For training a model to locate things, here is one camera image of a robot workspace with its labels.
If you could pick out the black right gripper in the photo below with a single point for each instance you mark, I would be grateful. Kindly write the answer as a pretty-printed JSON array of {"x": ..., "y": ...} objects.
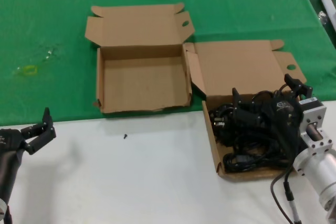
[{"x": 282, "y": 113}]

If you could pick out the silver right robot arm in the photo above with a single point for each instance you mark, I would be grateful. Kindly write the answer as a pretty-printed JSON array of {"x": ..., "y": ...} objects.
[{"x": 320, "y": 163}]

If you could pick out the white flat bar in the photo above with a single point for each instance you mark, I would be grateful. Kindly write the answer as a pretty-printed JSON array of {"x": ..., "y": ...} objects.
[{"x": 328, "y": 6}]

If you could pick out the torn open cardboard box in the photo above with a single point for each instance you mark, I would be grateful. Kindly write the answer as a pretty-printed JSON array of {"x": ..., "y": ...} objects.
[{"x": 236, "y": 61}]

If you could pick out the green table cloth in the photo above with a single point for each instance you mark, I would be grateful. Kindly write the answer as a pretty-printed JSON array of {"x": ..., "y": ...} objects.
[{"x": 39, "y": 11}]

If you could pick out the empty open cardboard box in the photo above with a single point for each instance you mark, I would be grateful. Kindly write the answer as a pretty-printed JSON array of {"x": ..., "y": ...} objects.
[{"x": 141, "y": 82}]

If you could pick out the clear plastic wrapper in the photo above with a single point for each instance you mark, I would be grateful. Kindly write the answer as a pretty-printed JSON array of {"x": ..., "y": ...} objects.
[{"x": 48, "y": 54}]

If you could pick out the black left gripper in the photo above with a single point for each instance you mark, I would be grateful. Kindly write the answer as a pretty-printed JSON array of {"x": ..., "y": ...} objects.
[{"x": 10, "y": 140}]

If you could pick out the metal binder clip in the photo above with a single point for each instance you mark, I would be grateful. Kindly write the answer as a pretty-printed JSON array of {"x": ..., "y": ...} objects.
[{"x": 322, "y": 16}]

